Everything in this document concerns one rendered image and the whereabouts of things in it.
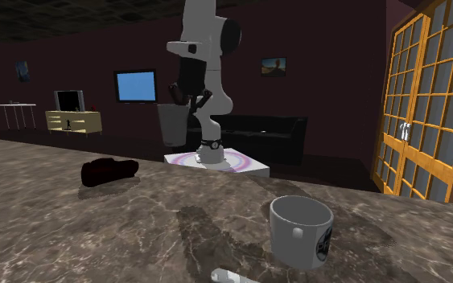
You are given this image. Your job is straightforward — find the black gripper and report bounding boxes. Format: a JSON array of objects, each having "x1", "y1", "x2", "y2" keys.
[{"x1": 167, "y1": 57, "x2": 214, "y2": 116}]

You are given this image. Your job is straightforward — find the grey tapered bin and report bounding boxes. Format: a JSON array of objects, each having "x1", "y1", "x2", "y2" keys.
[{"x1": 156, "y1": 102, "x2": 191, "y2": 148}]

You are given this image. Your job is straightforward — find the black sofa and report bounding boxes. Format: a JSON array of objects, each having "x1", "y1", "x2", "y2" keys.
[{"x1": 186, "y1": 114, "x2": 309, "y2": 166}]

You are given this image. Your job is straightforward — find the white patterned robot stand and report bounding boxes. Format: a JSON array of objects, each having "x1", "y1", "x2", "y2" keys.
[{"x1": 163, "y1": 147, "x2": 270, "y2": 178}]

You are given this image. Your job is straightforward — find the pale wooden cabinet with television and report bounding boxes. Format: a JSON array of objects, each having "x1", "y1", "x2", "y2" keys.
[{"x1": 45, "y1": 89, "x2": 104, "y2": 137}]

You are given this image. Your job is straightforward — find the dark red lumpy object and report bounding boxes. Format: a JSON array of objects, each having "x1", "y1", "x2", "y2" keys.
[{"x1": 80, "y1": 157, "x2": 140, "y2": 188}]

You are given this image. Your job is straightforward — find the white side table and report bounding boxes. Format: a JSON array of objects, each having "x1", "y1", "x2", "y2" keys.
[{"x1": 0, "y1": 100, "x2": 38, "y2": 132}]

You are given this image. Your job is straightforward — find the white mug with black print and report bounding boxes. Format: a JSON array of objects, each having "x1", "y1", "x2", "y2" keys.
[{"x1": 269, "y1": 195, "x2": 336, "y2": 272}]

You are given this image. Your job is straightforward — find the white flat object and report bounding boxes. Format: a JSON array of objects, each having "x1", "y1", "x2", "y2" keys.
[{"x1": 209, "y1": 267, "x2": 262, "y2": 283}]

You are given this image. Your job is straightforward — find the wooden door with glass panes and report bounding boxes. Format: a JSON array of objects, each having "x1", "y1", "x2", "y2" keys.
[{"x1": 370, "y1": 0, "x2": 453, "y2": 206}]

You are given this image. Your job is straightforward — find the wall screen with blue picture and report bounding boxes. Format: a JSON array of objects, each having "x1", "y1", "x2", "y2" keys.
[{"x1": 113, "y1": 69, "x2": 159, "y2": 105}]

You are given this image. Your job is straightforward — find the framed landscape wall picture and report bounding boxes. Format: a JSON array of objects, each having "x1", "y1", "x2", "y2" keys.
[{"x1": 261, "y1": 56, "x2": 288, "y2": 78}]

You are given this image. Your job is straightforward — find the dark blue wall picture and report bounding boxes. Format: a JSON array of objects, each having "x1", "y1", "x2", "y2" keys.
[{"x1": 14, "y1": 59, "x2": 31, "y2": 84}]

